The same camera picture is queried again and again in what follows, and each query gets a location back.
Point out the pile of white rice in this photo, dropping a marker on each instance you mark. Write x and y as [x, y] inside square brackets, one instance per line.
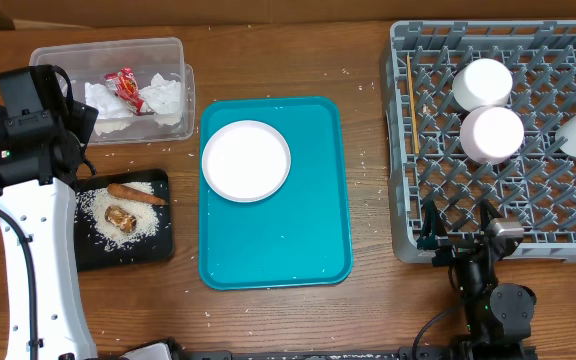
[92, 205]

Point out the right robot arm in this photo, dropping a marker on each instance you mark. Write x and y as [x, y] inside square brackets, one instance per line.
[498, 315]

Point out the red snack wrapper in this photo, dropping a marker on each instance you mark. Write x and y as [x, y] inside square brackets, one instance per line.
[124, 86]

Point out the teal serving tray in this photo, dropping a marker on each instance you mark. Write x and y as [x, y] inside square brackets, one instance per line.
[299, 236]

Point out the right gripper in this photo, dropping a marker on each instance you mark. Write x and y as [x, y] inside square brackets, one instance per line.
[432, 231]

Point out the golden fried food piece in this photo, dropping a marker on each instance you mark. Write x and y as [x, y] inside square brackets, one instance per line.
[120, 218]

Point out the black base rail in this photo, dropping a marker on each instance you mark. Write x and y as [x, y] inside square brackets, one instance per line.
[403, 353]

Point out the brown fried stick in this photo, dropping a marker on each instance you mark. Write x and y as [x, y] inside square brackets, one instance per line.
[127, 193]

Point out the grey dishwasher rack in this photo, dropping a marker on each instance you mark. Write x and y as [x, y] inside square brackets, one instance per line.
[536, 186]

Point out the silver foil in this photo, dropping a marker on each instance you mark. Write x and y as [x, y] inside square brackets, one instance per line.
[164, 99]

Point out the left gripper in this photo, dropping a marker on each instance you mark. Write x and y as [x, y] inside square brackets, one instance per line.
[81, 121]

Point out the wooden chopstick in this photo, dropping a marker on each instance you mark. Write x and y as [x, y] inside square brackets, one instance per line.
[411, 94]

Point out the white napkin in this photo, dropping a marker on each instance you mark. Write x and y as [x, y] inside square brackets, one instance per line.
[113, 113]

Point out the pale green bowl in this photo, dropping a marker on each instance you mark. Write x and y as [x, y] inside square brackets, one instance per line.
[483, 82]

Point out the black tray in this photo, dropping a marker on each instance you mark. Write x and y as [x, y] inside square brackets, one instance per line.
[152, 249]

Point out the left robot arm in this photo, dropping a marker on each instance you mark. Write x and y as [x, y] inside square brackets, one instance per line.
[44, 134]

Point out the clear plastic bin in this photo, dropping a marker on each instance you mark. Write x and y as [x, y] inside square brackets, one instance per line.
[90, 62]

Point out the large white plate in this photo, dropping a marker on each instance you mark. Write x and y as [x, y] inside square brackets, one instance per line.
[246, 161]

